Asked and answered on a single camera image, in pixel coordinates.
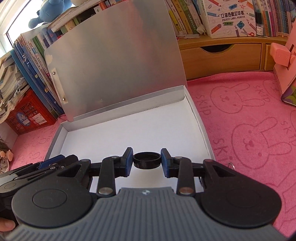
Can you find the pink triangular toy house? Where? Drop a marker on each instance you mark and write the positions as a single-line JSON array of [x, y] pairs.
[[284, 69]]

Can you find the flat stack of books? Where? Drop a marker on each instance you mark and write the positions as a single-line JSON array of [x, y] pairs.
[[69, 18]]

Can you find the row of upright books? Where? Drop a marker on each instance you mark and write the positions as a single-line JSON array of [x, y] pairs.
[[185, 16]]

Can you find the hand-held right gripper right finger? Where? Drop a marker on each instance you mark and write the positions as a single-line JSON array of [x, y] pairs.
[[165, 162]]

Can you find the wooden desk organizer with drawers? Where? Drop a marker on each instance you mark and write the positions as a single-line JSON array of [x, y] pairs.
[[222, 62]]

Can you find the pink rabbit-print towel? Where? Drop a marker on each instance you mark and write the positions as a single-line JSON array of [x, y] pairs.
[[242, 111]]

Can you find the dark blue plush toy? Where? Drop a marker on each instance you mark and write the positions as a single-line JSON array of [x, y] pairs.
[[52, 9]]

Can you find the white label printer box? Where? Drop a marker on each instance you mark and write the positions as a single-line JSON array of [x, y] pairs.
[[231, 18]]

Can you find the grey cardboard box with lid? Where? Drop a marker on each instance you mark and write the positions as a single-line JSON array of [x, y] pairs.
[[129, 125]]

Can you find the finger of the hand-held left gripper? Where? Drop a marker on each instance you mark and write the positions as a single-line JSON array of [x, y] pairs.
[[53, 160], [37, 174]]

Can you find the crumpled white tissue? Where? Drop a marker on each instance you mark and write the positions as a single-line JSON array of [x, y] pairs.
[[200, 29]]

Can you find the stack of worn books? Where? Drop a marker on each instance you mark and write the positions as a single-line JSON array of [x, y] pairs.
[[11, 81]]

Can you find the red plastic crate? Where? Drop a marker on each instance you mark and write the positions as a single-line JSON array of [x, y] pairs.
[[30, 115]]

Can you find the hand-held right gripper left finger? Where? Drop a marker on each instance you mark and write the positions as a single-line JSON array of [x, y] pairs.
[[128, 160]]

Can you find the person's left hand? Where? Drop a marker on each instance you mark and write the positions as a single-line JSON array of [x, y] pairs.
[[5, 224]]

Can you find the row of thin blue books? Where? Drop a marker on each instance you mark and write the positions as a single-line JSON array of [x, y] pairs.
[[34, 69]]

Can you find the brown-haired doll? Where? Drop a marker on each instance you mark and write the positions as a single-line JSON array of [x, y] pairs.
[[4, 160]]

